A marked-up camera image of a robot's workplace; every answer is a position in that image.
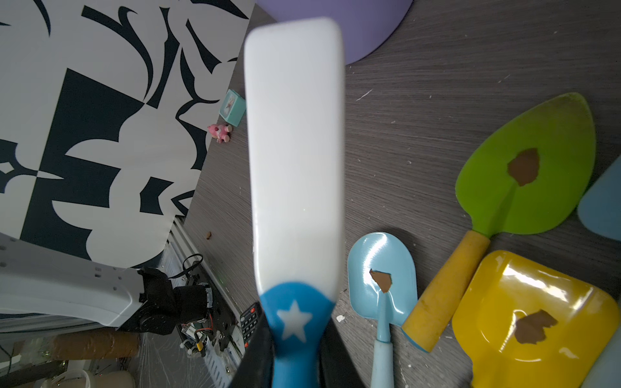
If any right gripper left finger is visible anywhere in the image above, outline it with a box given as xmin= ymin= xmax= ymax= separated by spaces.
xmin=229 ymin=315 xmax=274 ymax=388

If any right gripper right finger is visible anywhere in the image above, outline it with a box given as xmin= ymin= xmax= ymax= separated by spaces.
xmin=320 ymin=318 xmax=365 ymax=388

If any light blue scoop trowel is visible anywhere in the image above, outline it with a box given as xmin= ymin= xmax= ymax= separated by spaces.
xmin=348 ymin=232 xmax=418 ymax=387

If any green trowel yellow handle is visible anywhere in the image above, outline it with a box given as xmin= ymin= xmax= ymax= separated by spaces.
xmin=402 ymin=92 xmax=596 ymax=352

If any white blue cleaning brush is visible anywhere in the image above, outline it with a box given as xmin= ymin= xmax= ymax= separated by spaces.
xmin=244 ymin=17 xmax=345 ymax=387

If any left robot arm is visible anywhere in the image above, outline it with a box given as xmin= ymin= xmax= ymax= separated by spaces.
xmin=1 ymin=234 xmax=208 ymax=335

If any yellow scoop trowel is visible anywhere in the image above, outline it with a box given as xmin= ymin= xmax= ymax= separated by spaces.
xmin=452 ymin=251 xmax=620 ymax=387

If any light blue pointed trowel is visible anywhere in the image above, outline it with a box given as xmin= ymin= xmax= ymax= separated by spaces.
xmin=577 ymin=157 xmax=621 ymax=241

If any purple plastic bucket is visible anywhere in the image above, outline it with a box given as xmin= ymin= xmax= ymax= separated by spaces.
xmin=256 ymin=0 xmax=413 ymax=65

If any black remote control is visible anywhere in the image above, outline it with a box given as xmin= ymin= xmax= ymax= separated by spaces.
xmin=239 ymin=302 xmax=262 ymax=349

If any pink toy figure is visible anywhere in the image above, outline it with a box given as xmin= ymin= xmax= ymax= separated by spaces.
xmin=208 ymin=124 xmax=233 ymax=143

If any small teal alarm clock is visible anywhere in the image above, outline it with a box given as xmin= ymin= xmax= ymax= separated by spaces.
xmin=219 ymin=89 xmax=247 ymax=127

